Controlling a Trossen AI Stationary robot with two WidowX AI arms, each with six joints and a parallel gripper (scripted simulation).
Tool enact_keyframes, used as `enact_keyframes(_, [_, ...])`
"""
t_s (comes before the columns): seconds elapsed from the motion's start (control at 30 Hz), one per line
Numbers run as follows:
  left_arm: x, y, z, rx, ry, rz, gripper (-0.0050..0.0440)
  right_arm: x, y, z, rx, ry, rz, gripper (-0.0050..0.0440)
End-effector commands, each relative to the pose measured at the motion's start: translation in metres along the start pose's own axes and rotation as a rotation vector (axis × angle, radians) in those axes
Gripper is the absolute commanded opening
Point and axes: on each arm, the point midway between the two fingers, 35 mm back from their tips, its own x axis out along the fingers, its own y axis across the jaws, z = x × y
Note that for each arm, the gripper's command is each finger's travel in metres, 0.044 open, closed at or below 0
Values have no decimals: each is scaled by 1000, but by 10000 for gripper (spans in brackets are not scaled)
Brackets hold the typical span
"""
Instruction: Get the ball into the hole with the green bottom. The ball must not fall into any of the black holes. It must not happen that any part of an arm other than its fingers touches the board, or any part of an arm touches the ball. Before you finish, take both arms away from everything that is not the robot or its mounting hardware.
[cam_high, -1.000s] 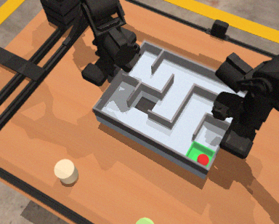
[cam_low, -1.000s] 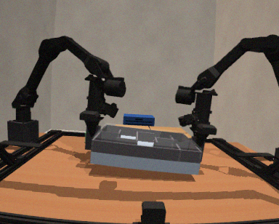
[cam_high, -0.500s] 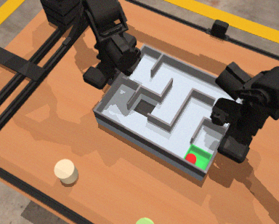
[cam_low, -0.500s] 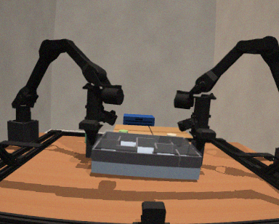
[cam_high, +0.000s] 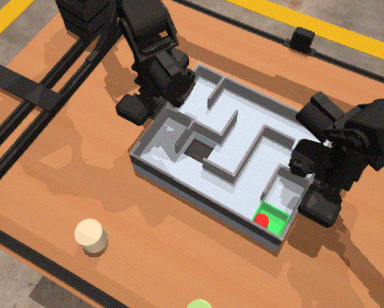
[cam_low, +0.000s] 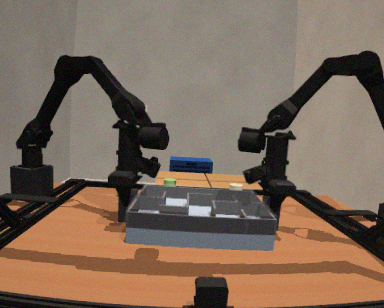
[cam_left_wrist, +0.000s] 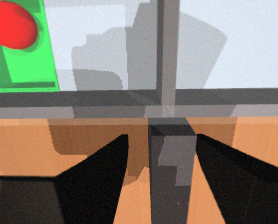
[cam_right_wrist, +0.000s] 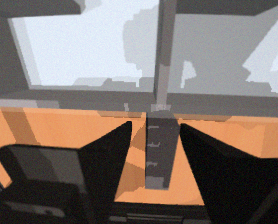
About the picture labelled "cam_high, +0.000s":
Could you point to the light green short cylinder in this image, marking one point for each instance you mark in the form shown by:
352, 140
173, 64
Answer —
199, 304

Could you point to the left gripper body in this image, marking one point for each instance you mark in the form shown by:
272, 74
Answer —
321, 208

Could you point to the cream cylinder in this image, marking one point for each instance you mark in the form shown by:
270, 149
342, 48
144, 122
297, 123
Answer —
91, 236

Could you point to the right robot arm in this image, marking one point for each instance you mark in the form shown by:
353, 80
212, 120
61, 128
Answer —
141, 20

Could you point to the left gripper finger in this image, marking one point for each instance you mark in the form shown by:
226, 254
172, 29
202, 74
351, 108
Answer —
312, 187

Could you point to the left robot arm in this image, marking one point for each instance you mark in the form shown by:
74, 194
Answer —
362, 132

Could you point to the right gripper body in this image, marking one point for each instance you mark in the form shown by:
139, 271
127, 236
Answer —
137, 110

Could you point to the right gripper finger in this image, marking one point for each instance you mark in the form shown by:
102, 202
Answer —
153, 107

